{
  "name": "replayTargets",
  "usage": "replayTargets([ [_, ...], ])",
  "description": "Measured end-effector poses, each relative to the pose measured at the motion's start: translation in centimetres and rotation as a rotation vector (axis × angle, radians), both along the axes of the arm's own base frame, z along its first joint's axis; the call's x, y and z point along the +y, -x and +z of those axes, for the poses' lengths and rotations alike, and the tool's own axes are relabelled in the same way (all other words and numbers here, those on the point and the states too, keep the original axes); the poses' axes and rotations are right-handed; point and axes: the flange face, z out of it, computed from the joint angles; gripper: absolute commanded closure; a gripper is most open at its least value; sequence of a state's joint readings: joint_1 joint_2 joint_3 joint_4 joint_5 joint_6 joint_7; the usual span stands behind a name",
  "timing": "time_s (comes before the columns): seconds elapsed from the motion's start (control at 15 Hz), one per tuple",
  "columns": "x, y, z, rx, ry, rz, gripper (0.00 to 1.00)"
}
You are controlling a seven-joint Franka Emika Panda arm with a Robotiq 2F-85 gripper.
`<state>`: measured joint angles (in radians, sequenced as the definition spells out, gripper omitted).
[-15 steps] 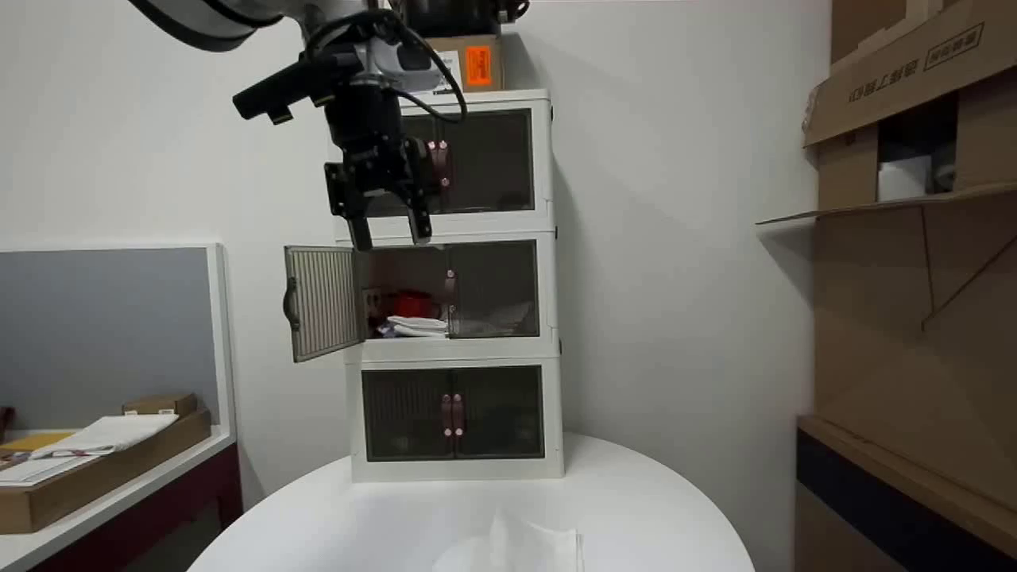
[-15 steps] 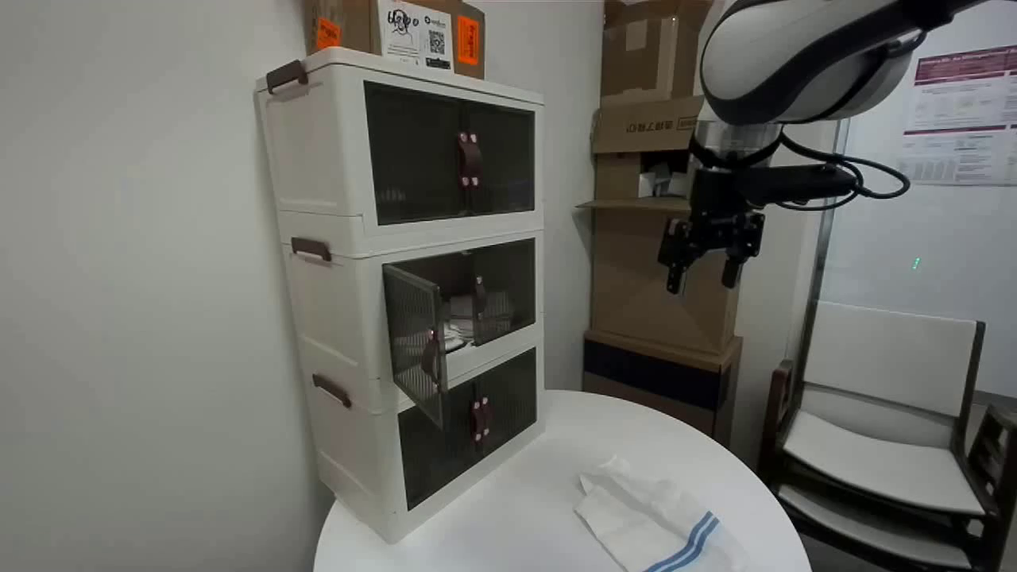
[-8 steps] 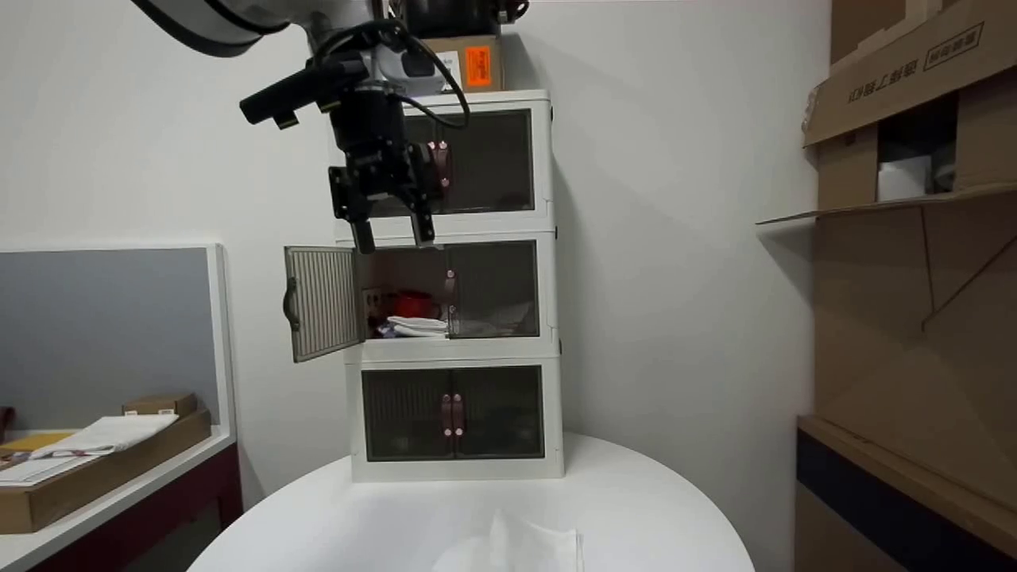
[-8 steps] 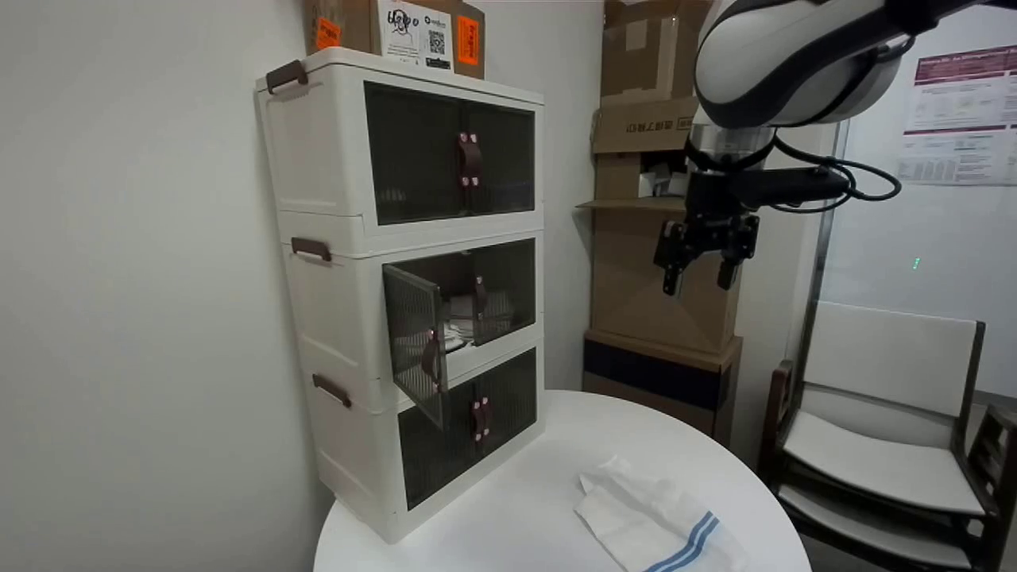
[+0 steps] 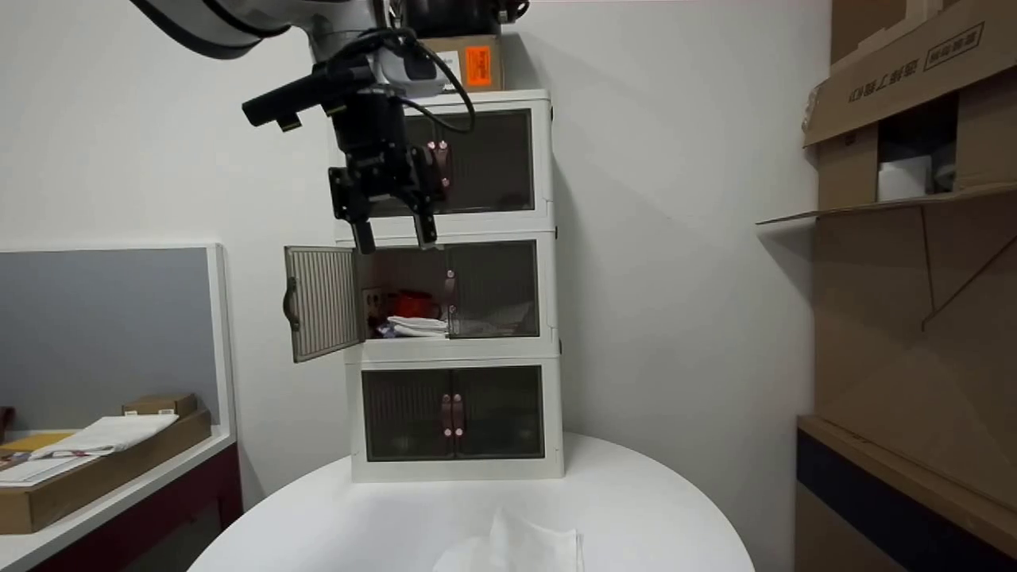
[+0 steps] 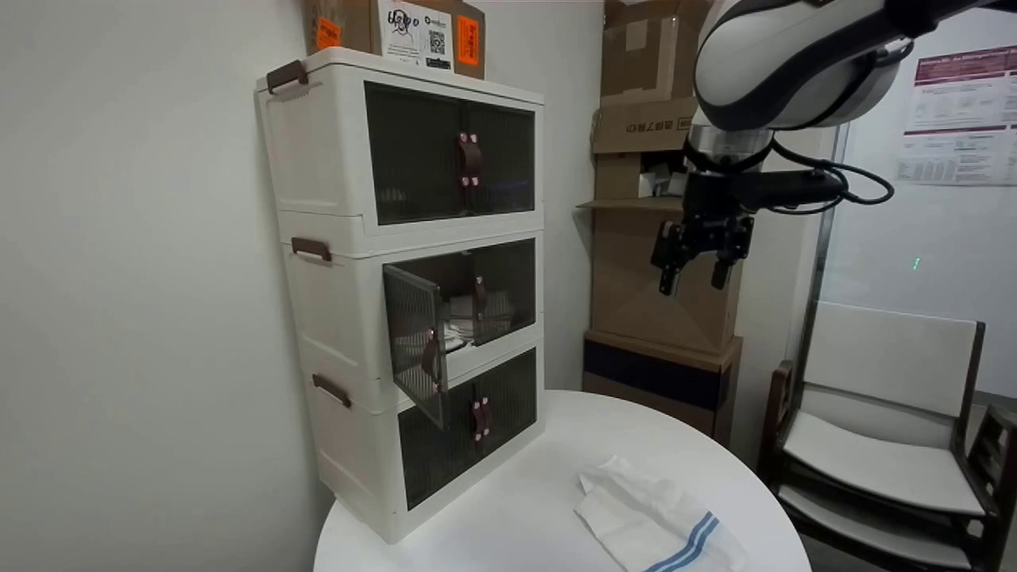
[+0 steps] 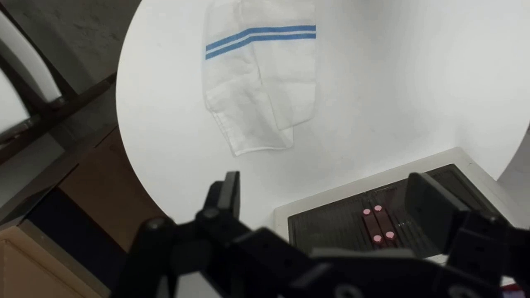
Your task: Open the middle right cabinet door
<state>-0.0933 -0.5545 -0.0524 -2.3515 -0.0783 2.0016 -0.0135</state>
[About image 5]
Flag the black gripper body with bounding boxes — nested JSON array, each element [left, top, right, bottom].
[[323, 89, 449, 226]]

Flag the red item inside cabinet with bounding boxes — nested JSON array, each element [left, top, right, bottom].
[[362, 290, 443, 321]]

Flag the white item inside cabinet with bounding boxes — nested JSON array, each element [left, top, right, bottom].
[[372, 312, 453, 343]]

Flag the white three-tier storage cabinet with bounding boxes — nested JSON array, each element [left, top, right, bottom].
[[323, 87, 568, 482]]

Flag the orange box on cabinet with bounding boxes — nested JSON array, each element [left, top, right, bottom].
[[420, 32, 508, 96]]

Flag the flat open cardboard box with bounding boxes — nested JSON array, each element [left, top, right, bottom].
[[0, 392, 212, 537]]

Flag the white paper sheets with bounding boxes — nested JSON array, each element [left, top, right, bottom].
[[0, 409, 182, 488]]

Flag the white counter with dark front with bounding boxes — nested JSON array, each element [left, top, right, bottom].
[[0, 427, 247, 572]]

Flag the small plain cardboard box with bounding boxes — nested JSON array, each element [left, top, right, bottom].
[[826, 0, 960, 66]]

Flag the large plain cardboard box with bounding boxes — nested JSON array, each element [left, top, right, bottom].
[[752, 183, 1017, 513]]

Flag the cardboard box with cutout window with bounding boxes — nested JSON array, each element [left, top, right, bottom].
[[801, 6, 1017, 211]]

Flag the cardboard box with dark band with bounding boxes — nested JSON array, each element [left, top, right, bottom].
[[790, 412, 1017, 572]]

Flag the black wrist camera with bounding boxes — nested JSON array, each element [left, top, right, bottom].
[[238, 66, 367, 132]]

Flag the grey panel with white frame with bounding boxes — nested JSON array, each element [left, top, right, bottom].
[[0, 238, 236, 438]]

